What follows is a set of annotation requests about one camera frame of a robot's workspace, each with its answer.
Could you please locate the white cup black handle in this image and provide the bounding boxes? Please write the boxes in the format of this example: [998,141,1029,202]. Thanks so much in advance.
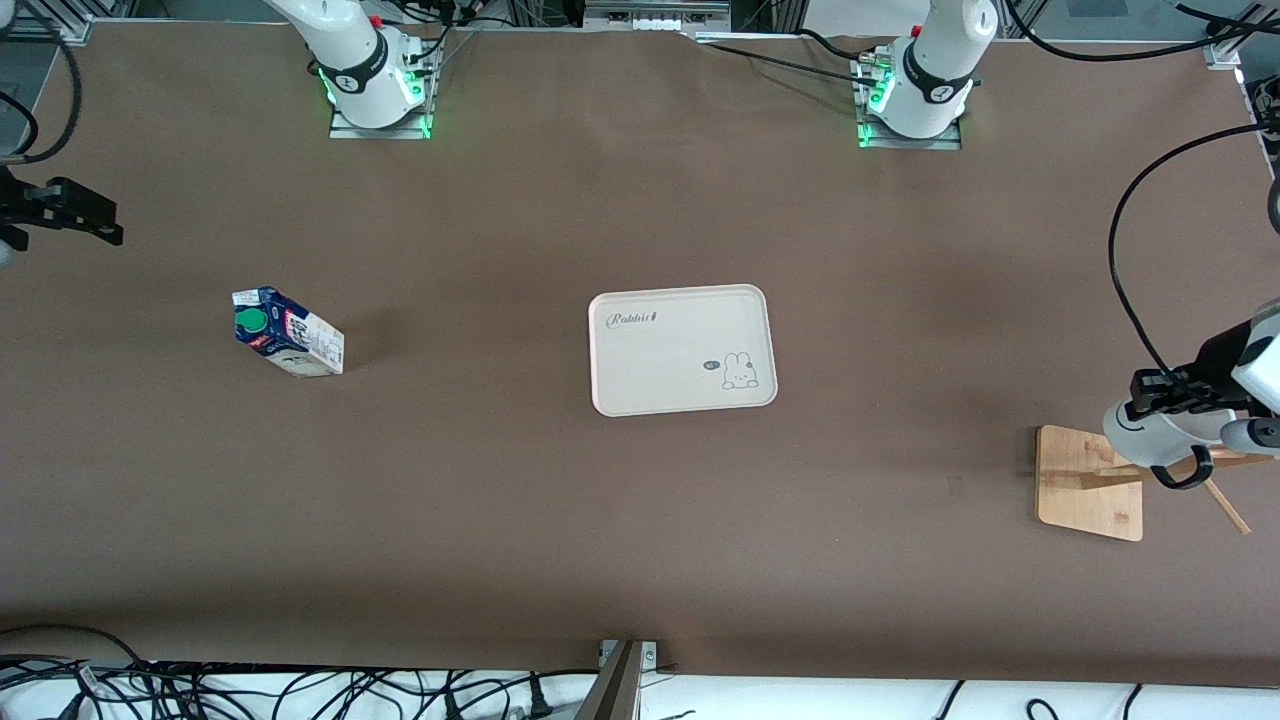
[1103,395,1241,492]

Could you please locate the blue white milk carton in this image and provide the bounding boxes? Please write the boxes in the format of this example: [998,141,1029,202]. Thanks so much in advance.
[231,286,347,379]

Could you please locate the wooden cup rack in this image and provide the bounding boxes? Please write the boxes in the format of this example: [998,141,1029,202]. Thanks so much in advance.
[1035,425,1280,542]

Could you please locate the cream rabbit print tray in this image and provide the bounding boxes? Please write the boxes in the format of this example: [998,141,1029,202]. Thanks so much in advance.
[589,284,779,418]

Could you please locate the grey control box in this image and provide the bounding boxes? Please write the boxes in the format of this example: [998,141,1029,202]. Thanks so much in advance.
[584,0,734,33]

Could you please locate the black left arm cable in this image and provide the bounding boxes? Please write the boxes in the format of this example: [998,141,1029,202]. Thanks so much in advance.
[1004,0,1280,387]

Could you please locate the aluminium frame rail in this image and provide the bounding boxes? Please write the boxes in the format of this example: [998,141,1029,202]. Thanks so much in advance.
[0,14,93,47]

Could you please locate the thin black table cable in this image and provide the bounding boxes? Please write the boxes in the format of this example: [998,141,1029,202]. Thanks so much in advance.
[798,27,883,63]
[698,40,881,89]

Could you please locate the tangled black floor cables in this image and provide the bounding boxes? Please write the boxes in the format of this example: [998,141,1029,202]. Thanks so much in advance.
[0,624,601,720]

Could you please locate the grey metal camera post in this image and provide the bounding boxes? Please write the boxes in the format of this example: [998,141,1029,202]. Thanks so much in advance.
[575,638,661,720]

